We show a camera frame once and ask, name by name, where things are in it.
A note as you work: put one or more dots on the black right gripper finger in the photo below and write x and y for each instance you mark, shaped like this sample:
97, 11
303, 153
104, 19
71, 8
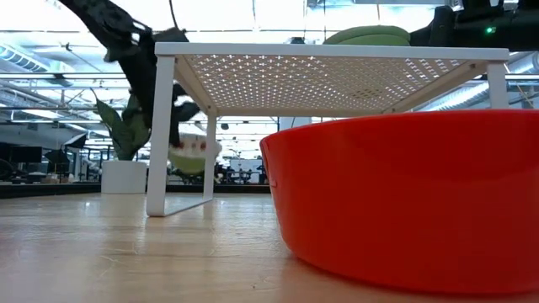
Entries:
421, 38

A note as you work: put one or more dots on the red plastic bowl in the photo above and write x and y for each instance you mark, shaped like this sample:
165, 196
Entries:
400, 202

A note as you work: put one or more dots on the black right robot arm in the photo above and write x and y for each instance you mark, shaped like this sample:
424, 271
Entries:
497, 38

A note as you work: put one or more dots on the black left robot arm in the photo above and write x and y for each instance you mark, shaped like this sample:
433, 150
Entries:
105, 21

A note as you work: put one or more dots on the green snake plant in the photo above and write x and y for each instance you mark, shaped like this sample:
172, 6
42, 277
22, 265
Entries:
120, 134

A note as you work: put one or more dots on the white plant pot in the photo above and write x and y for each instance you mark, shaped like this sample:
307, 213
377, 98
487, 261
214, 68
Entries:
124, 177

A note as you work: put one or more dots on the black studio softbox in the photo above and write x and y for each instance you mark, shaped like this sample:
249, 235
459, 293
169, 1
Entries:
76, 141

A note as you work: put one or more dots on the white perforated metal shelf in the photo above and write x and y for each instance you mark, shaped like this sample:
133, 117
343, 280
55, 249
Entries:
295, 50

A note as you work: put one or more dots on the black monitor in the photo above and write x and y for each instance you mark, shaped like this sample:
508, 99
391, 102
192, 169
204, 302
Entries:
26, 154

